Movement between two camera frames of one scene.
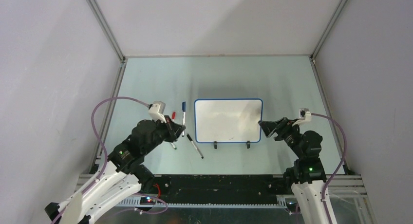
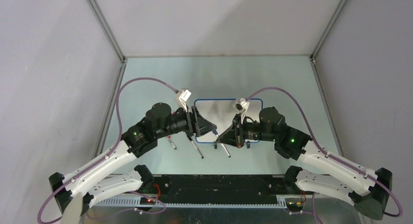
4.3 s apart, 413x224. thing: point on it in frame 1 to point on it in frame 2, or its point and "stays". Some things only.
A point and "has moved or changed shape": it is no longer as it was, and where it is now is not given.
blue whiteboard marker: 183,110 has moved or changed shape
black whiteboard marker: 193,143 stays
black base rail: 219,190 stays
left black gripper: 175,130 to 204,125
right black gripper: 281,126 to 234,135
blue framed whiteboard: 228,121 stays
